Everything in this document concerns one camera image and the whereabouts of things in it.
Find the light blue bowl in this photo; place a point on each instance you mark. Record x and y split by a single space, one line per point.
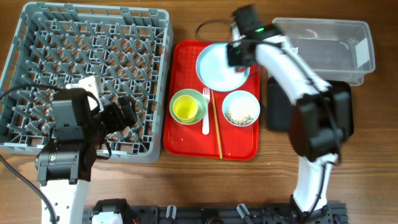
245 101

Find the light blue plate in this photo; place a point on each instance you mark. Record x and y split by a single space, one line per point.
214 72

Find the grey dishwasher rack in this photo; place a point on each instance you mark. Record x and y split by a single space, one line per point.
57 45

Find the green bowl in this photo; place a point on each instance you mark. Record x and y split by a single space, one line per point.
200 100

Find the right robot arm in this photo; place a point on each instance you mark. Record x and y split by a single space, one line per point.
321 119

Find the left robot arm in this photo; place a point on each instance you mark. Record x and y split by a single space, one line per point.
64 164

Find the wooden chopstick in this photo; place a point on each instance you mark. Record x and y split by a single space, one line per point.
216 125

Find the rice and food scraps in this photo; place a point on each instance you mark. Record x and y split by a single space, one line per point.
238 118

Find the yellow cup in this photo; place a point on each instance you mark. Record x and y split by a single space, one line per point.
185 108

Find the white plastic fork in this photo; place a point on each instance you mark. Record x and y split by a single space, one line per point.
205 123

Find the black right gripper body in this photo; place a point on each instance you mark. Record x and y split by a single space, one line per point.
237 56

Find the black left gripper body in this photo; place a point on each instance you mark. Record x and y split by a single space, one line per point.
111 120

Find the clear plastic bin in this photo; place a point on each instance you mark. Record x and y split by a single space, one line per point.
339 50

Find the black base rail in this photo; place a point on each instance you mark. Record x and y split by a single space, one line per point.
268 213

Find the red plastic tray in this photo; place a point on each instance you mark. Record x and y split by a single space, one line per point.
237 143

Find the black plastic tray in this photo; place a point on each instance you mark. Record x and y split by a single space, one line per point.
279 109

